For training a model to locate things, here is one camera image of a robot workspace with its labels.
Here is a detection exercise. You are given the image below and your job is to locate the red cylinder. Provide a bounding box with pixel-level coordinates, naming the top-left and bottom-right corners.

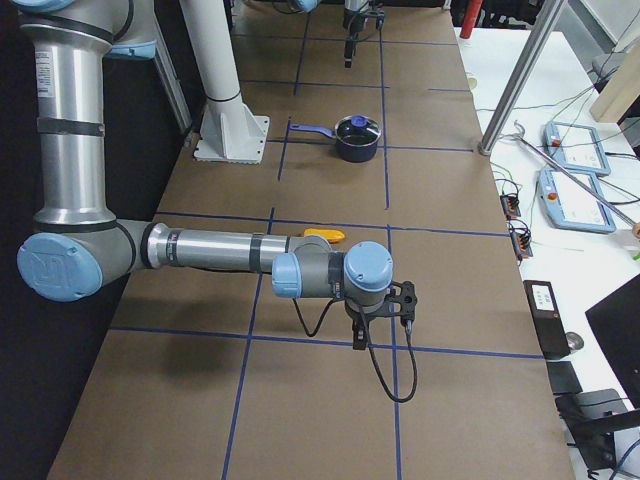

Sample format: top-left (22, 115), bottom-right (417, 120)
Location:
top-left (459, 0), bottom-right (483, 39)

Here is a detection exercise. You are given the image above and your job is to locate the dark blue saucepan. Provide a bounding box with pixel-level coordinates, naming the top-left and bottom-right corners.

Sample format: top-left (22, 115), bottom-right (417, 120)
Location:
top-left (290, 124), bottom-right (379, 163)

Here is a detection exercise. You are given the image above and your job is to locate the white pedestal column base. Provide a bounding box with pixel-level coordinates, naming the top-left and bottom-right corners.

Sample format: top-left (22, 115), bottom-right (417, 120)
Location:
top-left (180, 0), bottom-right (270, 164)

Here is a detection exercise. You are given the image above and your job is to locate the lower orange connector board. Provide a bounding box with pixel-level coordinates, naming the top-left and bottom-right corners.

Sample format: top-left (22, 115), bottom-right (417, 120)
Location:
top-left (509, 227), bottom-right (533, 261)

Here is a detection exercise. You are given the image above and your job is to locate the wooden board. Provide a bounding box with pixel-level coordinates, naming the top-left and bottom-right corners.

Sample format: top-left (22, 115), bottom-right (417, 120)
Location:
top-left (590, 27), bottom-right (639, 123)

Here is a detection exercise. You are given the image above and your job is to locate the black box white label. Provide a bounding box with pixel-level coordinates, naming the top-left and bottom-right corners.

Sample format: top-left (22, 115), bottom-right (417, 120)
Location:
top-left (523, 280), bottom-right (570, 360)

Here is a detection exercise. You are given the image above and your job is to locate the upper orange connector board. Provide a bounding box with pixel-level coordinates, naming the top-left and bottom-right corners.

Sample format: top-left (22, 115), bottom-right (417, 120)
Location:
top-left (500, 193), bottom-right (521, 220)

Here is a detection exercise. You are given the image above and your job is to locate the black monitor stand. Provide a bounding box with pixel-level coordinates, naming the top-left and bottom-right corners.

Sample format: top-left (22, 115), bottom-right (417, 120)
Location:
top-left (555, 389), bottom-right (639, 470)

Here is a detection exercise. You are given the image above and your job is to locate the upper teach pendant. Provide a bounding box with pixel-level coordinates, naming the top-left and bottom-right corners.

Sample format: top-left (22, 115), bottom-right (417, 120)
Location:
top-left (543, 121), bottom-right (611, 177)

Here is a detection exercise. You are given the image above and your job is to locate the lower teach pendant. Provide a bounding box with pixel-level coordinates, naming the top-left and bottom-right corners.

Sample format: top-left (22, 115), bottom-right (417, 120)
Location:
top-left (538, 167), bottom-right (616, 234)

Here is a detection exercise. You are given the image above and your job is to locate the glass pot lid blue knob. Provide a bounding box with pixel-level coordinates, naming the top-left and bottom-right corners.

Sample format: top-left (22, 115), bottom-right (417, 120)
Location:
top-left (335, 115), bottom-right (381, 146)

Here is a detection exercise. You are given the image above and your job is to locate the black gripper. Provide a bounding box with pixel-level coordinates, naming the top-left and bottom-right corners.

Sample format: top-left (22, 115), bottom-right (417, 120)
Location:
top-left (343, 9), bottom-right (362, 68)
top-left (345, 300), bottom-right (375, 350)

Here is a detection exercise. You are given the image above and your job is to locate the yellow corn cob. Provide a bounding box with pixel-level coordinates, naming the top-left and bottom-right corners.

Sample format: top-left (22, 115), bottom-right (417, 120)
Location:
top-left (303, 228), bottom-right (346, 244)

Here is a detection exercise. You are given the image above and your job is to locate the black monitor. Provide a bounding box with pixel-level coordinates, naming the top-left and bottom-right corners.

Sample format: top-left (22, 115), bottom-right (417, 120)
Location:
top-left (586, 283), bottom-right (639, 407)

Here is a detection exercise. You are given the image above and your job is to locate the aluminium frame post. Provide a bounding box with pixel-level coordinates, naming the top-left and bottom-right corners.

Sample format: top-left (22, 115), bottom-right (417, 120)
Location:
top-left (478, 0), bottom-right (568, 156)

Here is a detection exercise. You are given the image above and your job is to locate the orange connector board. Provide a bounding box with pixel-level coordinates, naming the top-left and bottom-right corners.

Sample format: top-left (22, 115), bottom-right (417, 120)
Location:
top-left (509, 227), bottom-right (533, 261)
top-left (500, 193), bottom-right (521, 220)

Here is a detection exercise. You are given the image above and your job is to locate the teach pendant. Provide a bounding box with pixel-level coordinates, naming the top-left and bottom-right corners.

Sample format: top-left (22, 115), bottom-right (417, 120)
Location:
top-left (543, 121), bottom-right (611, 177)
top-left (538, 167), bottom-right (616, 234)

